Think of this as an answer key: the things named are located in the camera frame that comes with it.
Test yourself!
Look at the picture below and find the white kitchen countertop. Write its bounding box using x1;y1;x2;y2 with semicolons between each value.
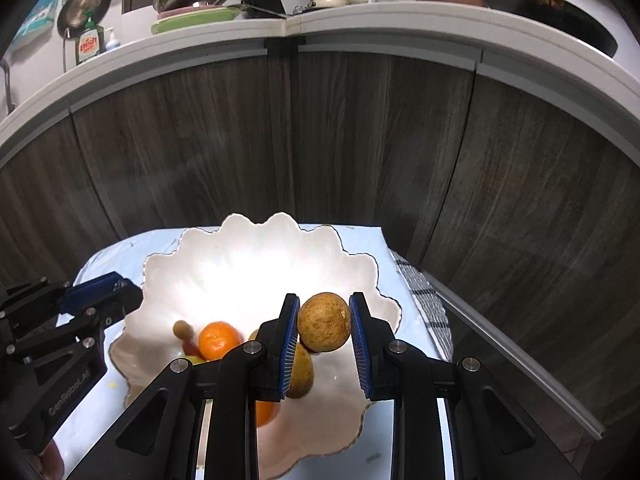
1;1;639;162

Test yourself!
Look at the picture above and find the checkered dish towel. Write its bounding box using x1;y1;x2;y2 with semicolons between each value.
390;250;454;362

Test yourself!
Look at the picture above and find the brown longan fruit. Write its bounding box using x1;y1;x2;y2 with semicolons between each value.
172;320;194;341

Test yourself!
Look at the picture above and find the person's left hand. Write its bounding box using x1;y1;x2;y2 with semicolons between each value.
28;440;65;480

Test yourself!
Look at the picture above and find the red grape in bowl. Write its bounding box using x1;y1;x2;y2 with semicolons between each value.
182;340;202;359

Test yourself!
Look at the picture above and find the light blue tablecloth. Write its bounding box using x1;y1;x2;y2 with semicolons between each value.
55;226;438;479

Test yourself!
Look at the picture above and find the green round pomelo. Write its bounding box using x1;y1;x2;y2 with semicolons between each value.
184;356;205;365

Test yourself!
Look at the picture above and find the large orange mandarin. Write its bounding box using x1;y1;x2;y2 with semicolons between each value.
255;401;280;428

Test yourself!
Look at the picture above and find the yellow mango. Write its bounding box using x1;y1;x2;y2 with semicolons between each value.
255;336;314;401

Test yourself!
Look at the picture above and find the white blue pump bottle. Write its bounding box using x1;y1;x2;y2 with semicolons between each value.
105;27;120;51

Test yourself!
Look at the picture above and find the black wok with handle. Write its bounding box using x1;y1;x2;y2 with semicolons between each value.
485;0;618;58

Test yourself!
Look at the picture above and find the small mandarin in bowl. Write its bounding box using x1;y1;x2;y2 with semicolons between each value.
198;321;243;361

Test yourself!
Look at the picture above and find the large brown round fruit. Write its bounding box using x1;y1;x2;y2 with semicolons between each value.
297;292;352;353

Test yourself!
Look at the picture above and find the green dish soap bottle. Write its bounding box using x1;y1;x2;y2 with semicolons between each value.
75;10;105;65

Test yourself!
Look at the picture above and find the blue wet wipes pack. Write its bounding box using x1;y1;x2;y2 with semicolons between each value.
9;0;58;52

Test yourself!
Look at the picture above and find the white scalloped ceramic bowl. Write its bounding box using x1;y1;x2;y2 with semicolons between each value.
110;212;401;479

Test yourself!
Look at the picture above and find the green baking dish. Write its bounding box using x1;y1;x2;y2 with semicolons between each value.
151;6;241;35

